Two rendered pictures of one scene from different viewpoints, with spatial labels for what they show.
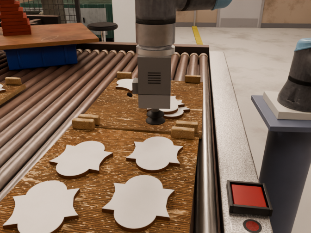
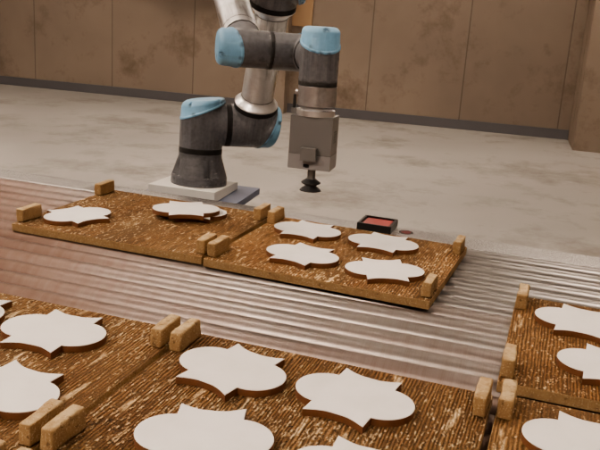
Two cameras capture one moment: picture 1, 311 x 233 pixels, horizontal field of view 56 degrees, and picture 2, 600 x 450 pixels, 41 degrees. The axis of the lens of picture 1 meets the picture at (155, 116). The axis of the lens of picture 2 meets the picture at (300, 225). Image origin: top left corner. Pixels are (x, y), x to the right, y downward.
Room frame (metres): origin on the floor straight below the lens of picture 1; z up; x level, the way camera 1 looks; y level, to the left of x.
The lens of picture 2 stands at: (0.33, 1.53, 1.38)
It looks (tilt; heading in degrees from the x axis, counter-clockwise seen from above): 15 degrees down; 280
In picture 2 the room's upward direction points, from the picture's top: 4 degrees clockwise
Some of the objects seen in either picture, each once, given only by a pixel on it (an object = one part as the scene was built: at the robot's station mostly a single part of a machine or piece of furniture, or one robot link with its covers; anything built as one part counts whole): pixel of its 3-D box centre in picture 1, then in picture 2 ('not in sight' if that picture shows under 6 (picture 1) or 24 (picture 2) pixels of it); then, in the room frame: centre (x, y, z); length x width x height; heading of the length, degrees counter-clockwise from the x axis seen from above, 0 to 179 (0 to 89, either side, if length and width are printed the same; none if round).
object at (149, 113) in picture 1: (155, 114); (310, 183); (0.57, 0.00, 1.04); 0.04 x 0.04 x 0.02
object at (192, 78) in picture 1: (192, 78); (104, 187); (1.07, -0.14, 0.95); 0.06 x 0.02 x 0.03; 81
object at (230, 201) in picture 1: (247, 197); (377, 224); (0.44, -0.18, 0.92); 0.08 x 0.08 x 0.02; 82
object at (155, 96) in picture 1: (150, 73); (311, 138); (0.57, 0.01, 1.13); 0.10 x 0.09 x 0.16; 87
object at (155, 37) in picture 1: (155, 33); (315, 97); (0.57, 0.00, 1.21); 0.08 x 0.08 x 0.05
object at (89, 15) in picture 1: (80, 17); not in sight; (7.05, 1.72, 0.38); 1.90 x 1.80 x 0.75; 86
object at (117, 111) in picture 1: (149, 101); (149, 221); (0.90, 0.02, 0.93); 0.41 x 0.35 x 0.02; 171
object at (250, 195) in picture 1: (247, 197); (377, 225); (0.44, -0.18, 0.92); 0.06 x 0.06 x 0.01; 82
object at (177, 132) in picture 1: (183, 132); (276, 214); (0.65, -0.07, 0.95); 0.06 x 0.02 x 0.03; 79
